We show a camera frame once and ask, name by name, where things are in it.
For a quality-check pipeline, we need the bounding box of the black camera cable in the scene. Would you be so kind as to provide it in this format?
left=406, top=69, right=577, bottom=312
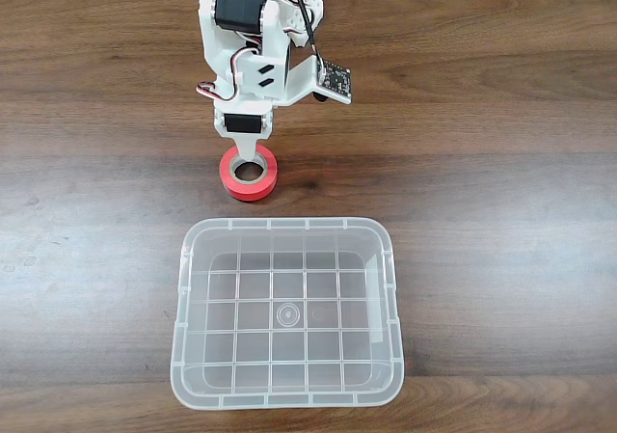
left=287, top=0, right=325, bottom=68

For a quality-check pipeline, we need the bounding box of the red white black servo wire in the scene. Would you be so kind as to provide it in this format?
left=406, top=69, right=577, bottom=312
left=196, top=49, right=255, bottom=102

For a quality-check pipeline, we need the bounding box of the camera board on white bracket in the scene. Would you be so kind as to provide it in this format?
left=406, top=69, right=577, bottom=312
left=287, top=56, right=357, bottom=105

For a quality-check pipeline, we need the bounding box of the clear plastic storage box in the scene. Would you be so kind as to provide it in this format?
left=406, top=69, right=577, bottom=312
left=169, top=216, right=406, bottom=413

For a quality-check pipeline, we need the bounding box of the red tape roll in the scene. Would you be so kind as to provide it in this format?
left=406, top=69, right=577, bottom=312
left=218, top=144, right=280, bottom=203

